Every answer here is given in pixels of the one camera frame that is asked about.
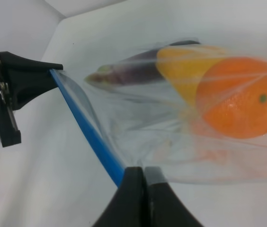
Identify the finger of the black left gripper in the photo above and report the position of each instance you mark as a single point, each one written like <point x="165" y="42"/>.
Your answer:
<point x="26" y="79"/>

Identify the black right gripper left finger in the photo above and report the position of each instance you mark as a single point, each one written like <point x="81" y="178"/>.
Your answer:
<point x="129" y="206"/>

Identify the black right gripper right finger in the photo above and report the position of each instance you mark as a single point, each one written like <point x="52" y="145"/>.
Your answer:
<point x="165" y="208"/>

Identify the clear blue-zip file bag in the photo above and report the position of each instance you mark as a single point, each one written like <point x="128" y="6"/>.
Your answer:
<point x="151" y="125"/>

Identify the purple eggplant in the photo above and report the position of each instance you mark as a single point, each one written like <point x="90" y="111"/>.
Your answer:
<point x="150" y="66"/>

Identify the orange fruit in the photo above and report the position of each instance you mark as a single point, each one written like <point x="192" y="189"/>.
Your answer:
<point x="232" y="97"/>

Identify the yellow pear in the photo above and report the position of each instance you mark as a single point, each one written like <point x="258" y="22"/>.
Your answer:
<point x="184" y="66"/>

